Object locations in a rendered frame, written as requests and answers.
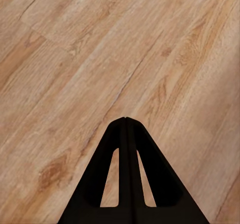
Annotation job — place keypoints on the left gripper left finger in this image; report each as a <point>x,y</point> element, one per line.
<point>84,205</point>

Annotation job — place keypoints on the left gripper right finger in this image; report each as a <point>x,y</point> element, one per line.
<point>174,204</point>

